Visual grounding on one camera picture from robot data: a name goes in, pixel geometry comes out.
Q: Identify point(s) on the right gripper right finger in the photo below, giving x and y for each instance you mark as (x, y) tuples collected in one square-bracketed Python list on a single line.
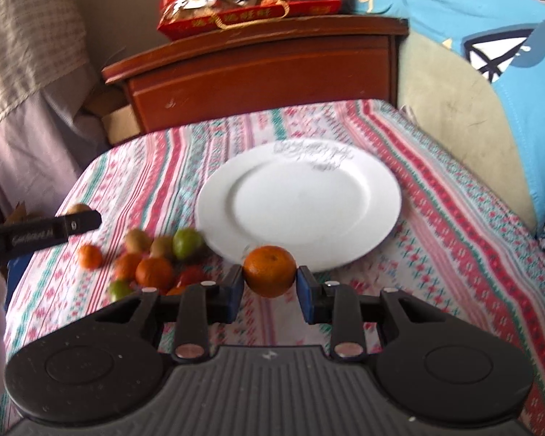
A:
[(340, 306)]

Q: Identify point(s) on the white ceramic plate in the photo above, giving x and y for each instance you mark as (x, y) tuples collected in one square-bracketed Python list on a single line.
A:
[(326, 203)]

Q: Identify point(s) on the cardboard box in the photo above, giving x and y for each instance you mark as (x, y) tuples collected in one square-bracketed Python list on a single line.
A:
[(111, 106)]

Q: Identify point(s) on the large orange mandarin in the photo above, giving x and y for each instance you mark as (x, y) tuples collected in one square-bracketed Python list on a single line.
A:
[(155, 272)]

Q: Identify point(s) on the grey checkered cloth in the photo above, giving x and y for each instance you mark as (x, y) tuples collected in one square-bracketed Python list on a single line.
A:
[(46, 138)]

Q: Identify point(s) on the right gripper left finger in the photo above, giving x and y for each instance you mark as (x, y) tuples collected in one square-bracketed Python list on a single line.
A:
[(199, 306)]

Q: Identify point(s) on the small green lime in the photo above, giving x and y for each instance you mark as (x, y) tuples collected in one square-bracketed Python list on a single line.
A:
[(118, 290)]

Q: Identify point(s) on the patterned red green tablecloth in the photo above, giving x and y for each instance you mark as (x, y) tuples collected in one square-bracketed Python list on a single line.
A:
[(455, 245)]

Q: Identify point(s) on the brown kiwi fruit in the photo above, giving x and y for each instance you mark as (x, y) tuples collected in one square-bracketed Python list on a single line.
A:
[(78, 208), (137, 241), (162, 247)]

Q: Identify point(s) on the blue printed cloth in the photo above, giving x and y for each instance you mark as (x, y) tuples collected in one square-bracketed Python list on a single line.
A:
[(504, 40)]

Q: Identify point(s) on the small orange mandarin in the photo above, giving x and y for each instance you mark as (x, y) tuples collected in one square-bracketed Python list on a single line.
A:
[(90, 257)]

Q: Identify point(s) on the red cherry tomato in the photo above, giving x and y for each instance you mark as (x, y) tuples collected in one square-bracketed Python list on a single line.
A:
[(190, 275)]

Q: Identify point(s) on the brown wooden cabinet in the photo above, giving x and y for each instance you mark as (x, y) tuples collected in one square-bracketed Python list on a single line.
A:
[(263, 66)]

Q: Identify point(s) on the green lime fruit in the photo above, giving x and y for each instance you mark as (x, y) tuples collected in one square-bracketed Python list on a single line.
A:
[(187, 244)]

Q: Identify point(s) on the beige sofa cushion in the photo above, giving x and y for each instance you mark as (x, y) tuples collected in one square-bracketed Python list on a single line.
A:
[(452, 103)]

